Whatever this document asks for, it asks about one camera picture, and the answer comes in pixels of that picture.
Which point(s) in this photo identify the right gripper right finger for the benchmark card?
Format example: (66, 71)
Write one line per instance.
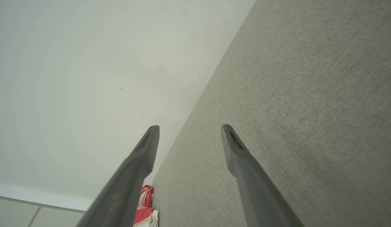
(255, 195)

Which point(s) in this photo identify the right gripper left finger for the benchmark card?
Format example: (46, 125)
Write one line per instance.
(132, 183)

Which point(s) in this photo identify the red Bulls basketball jersey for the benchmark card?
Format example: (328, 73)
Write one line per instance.
(145, 216)

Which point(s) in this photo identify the grey fabric sofa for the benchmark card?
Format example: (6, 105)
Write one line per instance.
(308, 110)

